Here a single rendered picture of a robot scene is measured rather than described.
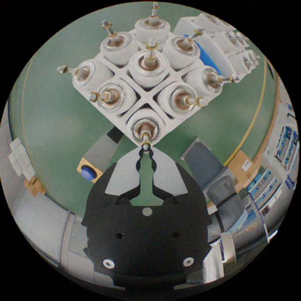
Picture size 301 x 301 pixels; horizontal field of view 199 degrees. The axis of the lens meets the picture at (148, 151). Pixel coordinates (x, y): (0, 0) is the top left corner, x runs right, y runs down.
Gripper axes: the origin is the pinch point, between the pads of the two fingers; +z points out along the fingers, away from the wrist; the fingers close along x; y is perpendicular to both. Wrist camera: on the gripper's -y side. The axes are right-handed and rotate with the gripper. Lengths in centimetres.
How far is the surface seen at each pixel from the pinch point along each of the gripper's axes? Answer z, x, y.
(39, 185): 19, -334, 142
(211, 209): 20, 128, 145
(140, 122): 9.2, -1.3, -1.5
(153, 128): 9.3, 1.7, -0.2
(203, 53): 24, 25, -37
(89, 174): 1.6, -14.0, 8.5
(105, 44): 9.1, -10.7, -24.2
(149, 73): 9.2, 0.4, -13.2
